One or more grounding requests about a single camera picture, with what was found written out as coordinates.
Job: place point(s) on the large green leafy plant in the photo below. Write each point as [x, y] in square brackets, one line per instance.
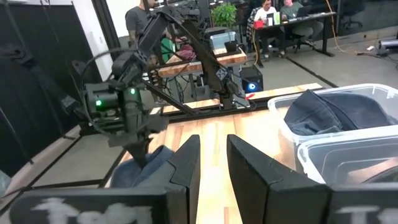
[224, 15]

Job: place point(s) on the wooden background table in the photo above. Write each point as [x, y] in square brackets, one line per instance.
[192, 67]

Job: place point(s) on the black office desk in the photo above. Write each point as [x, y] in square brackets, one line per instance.
[298, 20]

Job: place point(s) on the person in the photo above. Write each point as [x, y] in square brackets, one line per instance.
[264, 12]
[290, 9]
[135, 20]

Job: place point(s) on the black office chair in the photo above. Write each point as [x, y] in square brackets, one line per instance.
[351, 9]

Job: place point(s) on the grey floor device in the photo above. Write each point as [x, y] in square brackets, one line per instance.
[388, 44]

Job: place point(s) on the black laptop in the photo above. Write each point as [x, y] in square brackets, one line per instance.
[304, 11]

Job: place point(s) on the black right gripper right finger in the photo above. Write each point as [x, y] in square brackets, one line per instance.
[264, 186]

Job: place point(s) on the dark blue-grey baseball cap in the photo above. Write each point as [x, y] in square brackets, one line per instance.
[342, 112]
[124, 174]

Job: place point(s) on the clear storage box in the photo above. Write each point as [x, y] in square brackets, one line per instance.
[222, 40]

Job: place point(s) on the black computer tower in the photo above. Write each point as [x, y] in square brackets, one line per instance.
[252, 79]

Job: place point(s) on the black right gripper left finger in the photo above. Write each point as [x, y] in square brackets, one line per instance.
[186, 168]

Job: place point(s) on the black floor stand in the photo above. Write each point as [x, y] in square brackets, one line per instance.
[66, 102]

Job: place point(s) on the dark red cloth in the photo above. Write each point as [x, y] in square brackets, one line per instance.
[186, 53]

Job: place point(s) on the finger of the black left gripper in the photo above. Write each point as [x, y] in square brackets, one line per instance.
[140, 154]

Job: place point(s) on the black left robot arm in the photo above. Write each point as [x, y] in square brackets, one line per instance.
[205, 56]

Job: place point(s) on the clear plastic bin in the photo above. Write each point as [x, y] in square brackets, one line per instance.
[342, 140]
[287, 146]

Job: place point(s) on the red box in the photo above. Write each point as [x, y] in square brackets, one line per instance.
[258, 24]

